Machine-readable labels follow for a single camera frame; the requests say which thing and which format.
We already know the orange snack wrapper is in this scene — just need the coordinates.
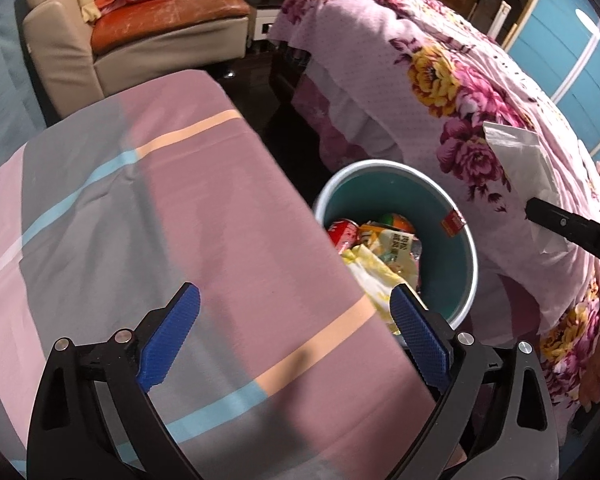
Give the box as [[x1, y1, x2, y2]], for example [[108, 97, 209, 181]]
[[377, 212, 416, 233]]

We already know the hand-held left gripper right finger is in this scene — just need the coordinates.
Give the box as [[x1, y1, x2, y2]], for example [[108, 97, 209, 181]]
[[380, 282, 561, 480]]

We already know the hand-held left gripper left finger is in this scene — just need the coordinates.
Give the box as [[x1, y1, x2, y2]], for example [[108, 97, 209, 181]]
[[26, 282, 203, 480]]

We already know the light blue curtain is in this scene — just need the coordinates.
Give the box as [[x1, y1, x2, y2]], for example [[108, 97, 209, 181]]
[[0, 0, 48, 181]]

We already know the white pole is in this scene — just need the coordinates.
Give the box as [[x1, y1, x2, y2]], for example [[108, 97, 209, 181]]
[[487, 1, 512, 41]]

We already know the pink floral bedspread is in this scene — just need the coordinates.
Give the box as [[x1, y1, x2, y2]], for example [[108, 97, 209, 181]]
[[267, 0, 600, 411]]

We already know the checked tablecloth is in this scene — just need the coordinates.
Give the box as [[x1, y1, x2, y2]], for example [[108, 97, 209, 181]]
[[0, 69, 468, 480]]

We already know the black side table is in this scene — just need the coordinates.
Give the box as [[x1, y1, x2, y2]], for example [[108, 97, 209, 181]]
[[245, 0, 306, 51]]

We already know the cream cake wrapper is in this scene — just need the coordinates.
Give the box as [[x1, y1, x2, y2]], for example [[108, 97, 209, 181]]
[[360, 222, 423, 286]]

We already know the beige and brown sofa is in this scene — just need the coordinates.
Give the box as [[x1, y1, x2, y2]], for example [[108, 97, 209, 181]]
[[22, 0, 253, 118]]

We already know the red soda can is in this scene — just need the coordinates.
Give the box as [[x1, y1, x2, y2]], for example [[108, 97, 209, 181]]
[[327, 219, 362, 250]]

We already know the white tissue paper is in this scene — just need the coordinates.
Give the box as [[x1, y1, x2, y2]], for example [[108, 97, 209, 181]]
[[482, 121, 573, 256]]

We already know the teal trash bin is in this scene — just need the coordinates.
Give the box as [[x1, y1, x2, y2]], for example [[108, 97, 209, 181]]
[[312, 160, 480, 326]]

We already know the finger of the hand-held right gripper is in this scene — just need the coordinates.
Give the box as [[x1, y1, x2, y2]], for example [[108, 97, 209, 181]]
[[524, 197, 595, 249]]

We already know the yellow wrapper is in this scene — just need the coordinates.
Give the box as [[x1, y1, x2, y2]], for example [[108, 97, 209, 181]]
[[341, 245, 406, 336]]

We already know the blue wardrobe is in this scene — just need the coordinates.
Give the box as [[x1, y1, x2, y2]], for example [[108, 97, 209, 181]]
[[500, 0, 600, 161]]

